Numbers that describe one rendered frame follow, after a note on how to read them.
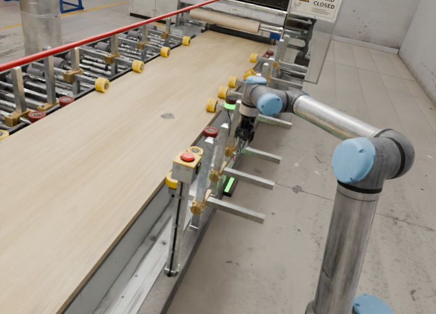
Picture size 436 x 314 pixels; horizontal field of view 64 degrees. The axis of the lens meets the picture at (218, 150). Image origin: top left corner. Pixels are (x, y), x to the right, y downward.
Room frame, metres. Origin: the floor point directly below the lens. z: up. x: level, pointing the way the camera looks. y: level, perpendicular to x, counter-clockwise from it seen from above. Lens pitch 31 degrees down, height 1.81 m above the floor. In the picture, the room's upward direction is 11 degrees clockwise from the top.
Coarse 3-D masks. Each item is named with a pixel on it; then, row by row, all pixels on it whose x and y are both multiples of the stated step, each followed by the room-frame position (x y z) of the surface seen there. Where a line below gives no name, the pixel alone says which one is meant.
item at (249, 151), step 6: (204, 138) 1.71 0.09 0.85; (216, 138) 1.72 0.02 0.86; (216, 144) 1.70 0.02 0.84; (246, 150) 1.66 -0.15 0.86; (252, 150) 1.67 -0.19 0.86; (258, 156) 1.65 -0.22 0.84; (264, 156) 1.64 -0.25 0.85; (270, 156) 1.64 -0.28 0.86; (276, 156) 1.65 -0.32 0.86; (276, 162) 1.63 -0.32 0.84
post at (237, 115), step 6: (240, 102) 1.64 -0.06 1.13; (234, 114) 1.64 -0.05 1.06; (240, 114) 1.63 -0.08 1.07; (234, 120) 1.64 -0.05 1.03; (234, 126) 1.64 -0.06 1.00; (234, 132) 1.64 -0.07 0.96; (228, 138) 1.64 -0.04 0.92; (234, 138) 1.63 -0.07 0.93; (228, 144) 1.64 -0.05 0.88; (234, 144) 1.66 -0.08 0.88; (228, 162) 1.64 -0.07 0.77
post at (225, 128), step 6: (222, 126) 1.40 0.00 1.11; (228, 126) 1.40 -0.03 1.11; (222, 132) 1.39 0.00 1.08; (228, 132) 1.41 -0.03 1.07; (222, 138) 1.39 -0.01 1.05; (222, 144) 1.39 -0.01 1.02; (222, 150) 1.39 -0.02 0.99; (216, 156) 1.39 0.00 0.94; (222, 156) 1.39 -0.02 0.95; (216, 162) 1.39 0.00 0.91; (222, 162) 1.40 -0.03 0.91; (216, 168) 1.39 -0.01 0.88; (210, 186) 1.39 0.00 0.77; (216, 186) 1.39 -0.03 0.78; (216, 192) 1.41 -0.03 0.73
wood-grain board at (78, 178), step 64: (192, 64) 2.80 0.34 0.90; (256, 64) 3.20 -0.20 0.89; (64, 128) 1.45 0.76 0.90; (128, 128) 1.57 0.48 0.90; (192, 128) 1.70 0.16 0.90; (0, 192) 0.94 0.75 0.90; (64, 192) 1.01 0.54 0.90; (128, 192) 1.08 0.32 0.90; (0, 256) 0.68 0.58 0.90; (64, 256) 0.72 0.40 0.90
